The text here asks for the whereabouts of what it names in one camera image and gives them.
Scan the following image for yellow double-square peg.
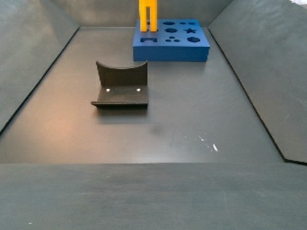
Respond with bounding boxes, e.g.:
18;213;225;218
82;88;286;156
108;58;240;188
138;0;158;32

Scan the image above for black curved holder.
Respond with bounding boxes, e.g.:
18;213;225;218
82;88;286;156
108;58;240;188
90;62;148;108

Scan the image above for blue shape-sorting block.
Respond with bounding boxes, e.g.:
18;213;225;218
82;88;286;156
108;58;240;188
132;19;209;62

